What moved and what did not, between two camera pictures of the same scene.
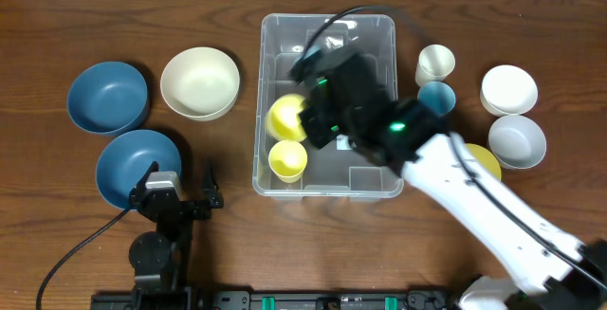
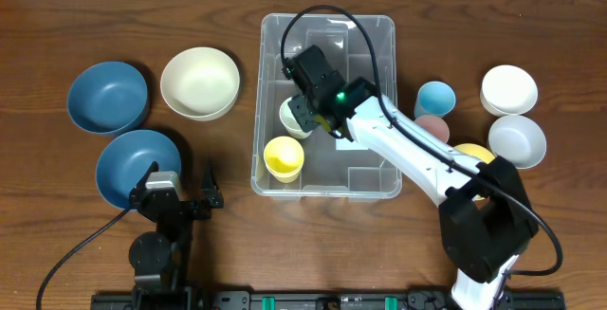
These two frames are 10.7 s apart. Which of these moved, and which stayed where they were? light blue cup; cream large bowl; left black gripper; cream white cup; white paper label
Moved: cream white cup
Stayed: cream large bowl; light blue cup; white paper label; left black gripper
